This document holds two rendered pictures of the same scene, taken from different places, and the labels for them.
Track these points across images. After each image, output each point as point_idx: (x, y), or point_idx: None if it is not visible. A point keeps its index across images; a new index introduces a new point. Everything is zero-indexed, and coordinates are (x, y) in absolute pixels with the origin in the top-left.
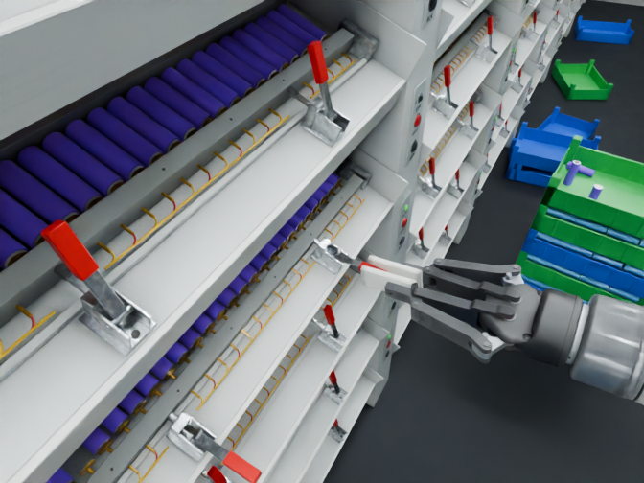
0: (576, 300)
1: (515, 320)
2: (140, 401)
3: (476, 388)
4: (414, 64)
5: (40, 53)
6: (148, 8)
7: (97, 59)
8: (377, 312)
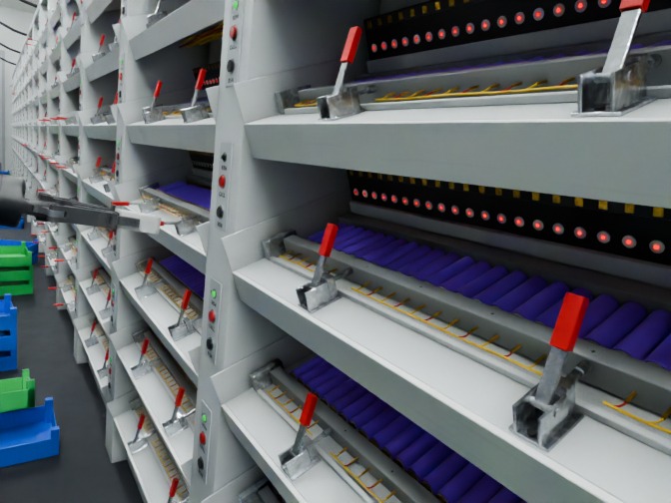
0: (1, 176)
1: (36, 197)
2: (172, 194)
3: None
4: (211, 108)
5: (152, 33)
6: (160, 29)
7: (158, 39)
8: None
